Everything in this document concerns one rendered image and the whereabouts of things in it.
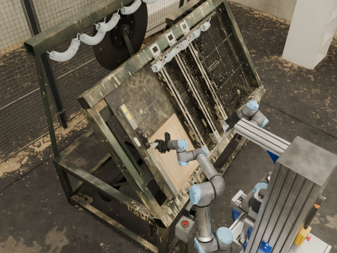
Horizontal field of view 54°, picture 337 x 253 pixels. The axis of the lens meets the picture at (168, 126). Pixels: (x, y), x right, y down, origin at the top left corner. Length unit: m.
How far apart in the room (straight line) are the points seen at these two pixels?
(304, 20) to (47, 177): 4.60
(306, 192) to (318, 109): 3.78
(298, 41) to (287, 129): 1.83
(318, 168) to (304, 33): 4.50
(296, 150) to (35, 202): 3.20
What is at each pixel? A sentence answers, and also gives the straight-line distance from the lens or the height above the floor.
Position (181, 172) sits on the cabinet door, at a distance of 3.06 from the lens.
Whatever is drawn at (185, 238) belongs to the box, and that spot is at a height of 0.84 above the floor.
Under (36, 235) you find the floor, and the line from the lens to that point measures 4.09.
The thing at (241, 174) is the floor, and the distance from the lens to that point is 4.36.
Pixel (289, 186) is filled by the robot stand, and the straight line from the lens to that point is 1.93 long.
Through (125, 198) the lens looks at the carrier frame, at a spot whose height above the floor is 0.79.
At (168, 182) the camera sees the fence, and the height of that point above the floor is 1.03.
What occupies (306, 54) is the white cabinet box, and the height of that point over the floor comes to 0.24.
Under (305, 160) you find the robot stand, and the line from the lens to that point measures 1.90.
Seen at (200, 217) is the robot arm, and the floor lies 1.46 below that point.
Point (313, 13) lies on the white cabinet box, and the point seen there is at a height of 0.96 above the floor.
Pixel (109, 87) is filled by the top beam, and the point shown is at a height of 1.89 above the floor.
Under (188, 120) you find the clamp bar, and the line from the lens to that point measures 3.07.
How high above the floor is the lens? 3.38
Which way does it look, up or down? 44 degrees down
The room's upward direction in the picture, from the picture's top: straight up
